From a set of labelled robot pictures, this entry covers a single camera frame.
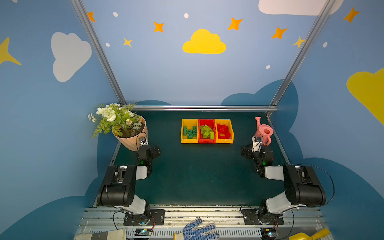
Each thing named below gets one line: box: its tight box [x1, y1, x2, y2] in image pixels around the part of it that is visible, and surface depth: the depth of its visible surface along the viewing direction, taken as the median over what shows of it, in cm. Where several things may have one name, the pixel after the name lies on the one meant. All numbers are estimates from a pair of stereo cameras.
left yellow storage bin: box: [181, 119, 199, 144], surface depth 109 cm
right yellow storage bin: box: [214, 119, 235, 144], surface depth 104 cm
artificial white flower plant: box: [87, 102, 143, 139], surface depth 82 cm
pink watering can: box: [254, 116, 274, 146], surface depth 99 cm
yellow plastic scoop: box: [289, 228, 330, 240], surface depth 70 cm
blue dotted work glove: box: [182, 218, 220, 240], surface depth 72 cm
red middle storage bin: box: [198, 119, 216, 144], surface depth 107 cm
